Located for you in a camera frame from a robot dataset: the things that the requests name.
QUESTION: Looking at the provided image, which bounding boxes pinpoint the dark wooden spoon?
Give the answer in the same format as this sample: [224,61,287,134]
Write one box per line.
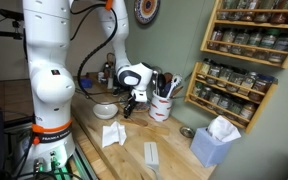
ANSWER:
[164,72,174,85]

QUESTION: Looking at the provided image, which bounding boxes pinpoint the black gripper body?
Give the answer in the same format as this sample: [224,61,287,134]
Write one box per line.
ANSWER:
[125,94,139,110]

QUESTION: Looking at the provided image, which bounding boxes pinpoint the black plastic spoon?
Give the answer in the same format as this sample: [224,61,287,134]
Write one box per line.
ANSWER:
[157,73,168,98]

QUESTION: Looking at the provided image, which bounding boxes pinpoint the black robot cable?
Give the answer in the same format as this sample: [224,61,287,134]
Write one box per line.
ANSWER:
[69,1,119,101]

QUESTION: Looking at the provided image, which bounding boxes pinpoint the brown wooden utensil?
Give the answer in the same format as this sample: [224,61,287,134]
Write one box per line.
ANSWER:
[170,85,185,100]

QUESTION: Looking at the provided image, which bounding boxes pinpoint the white slotted pasta spoon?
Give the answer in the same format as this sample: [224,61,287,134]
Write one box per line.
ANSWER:
[166,73,183,99]

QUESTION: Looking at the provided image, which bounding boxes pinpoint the small pale bottle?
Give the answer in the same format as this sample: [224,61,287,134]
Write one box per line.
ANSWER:
[97,71,105,84]

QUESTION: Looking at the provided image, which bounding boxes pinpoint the crumpled white napkin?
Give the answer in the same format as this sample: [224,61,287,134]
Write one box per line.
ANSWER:
[101,120,128,149]

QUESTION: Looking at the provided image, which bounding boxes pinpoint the white tissue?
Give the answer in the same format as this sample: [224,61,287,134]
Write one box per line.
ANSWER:
[207,115,242,143]

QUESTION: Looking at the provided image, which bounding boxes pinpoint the glass spice jar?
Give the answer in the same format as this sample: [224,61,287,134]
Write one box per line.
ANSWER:
[231,30,251,56]
[207,90,223,111]
[227,69,247,93]
[230,0,243,21]
[198,58,213,80]
[198,85,213,106]
[254,0,272,23]
[238,71,259,97]
[192,81,204,101]
[217,66,234,88]
[216,0,232,20]
[238,102,258,126]
[206,63,222,84]
[248,74,275,102]
[207,28,224,51]
[217,94,233,115]
[219,29,237,53]
[227,98,243,121]
[240,0,257,22]
[269,0,288,25]
[268,33,288,64]
[244,29,264,58]
[255,29,281,60]

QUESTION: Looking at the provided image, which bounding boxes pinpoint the large wooden spice rack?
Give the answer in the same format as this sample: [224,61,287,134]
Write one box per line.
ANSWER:
[199,0,288,70]

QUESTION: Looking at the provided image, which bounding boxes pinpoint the white flat kitchen tool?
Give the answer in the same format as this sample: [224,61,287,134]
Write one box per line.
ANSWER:
[143,141,161,180]

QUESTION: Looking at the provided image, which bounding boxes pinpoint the white cylindrical container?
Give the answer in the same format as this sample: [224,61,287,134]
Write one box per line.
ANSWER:
[107,75,115,90]

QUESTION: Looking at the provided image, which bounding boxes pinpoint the colourful painted ceramic trivet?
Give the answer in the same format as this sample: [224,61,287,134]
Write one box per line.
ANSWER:
[118,97,151,114]

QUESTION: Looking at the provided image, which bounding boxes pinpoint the small metal lid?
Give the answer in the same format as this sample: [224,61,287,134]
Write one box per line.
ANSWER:
[179,125,196,139]

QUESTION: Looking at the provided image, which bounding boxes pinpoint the white ceramic bowl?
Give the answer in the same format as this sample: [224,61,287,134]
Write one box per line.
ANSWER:
[92,102,119,120]

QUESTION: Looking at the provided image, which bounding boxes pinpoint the small wooden spice rack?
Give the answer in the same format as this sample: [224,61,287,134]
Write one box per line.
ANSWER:
[184,61,279,135]

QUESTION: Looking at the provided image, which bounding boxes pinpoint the white utensil holder orange marks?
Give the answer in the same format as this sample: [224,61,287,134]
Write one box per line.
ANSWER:
[148,90,174,123]

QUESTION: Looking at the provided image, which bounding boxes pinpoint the decorative painted wall plate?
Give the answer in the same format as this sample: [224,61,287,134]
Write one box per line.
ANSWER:
[133,0,161,25]

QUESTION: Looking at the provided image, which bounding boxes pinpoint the small blue container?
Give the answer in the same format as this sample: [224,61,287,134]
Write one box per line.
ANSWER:
[80,77,94,89]

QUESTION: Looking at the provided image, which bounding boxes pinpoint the blue tissue box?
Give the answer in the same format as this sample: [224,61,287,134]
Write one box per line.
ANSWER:
[189,126,233,168]

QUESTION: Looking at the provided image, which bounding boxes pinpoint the dark bottle white label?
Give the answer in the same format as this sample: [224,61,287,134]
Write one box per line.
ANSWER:
[103,63,112,81]

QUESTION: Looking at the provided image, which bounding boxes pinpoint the wooden spatula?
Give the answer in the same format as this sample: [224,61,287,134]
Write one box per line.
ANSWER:
[120,119,171,136]

